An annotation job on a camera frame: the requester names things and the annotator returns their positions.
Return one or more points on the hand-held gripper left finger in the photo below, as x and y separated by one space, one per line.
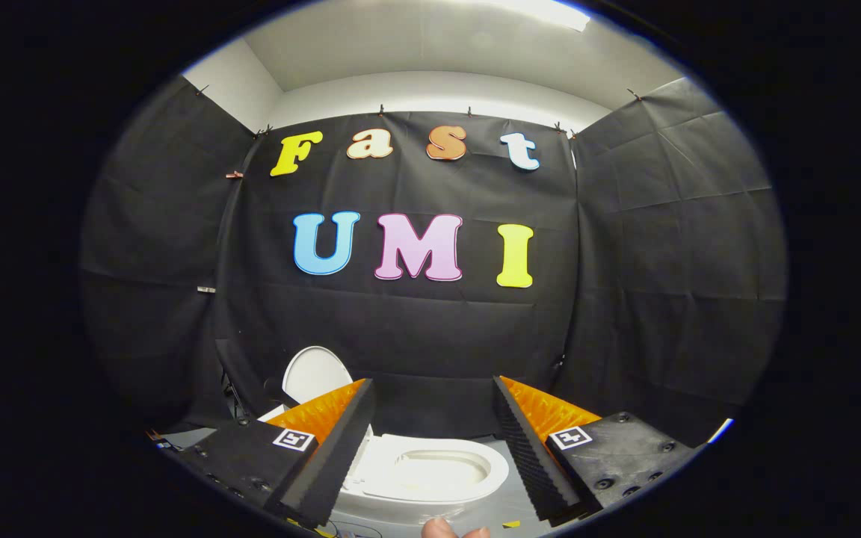
329 459

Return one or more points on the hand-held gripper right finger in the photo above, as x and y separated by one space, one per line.
528 456

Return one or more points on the white toilet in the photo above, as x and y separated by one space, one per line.
490 467

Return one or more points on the white toilet lid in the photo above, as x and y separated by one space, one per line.
315 373

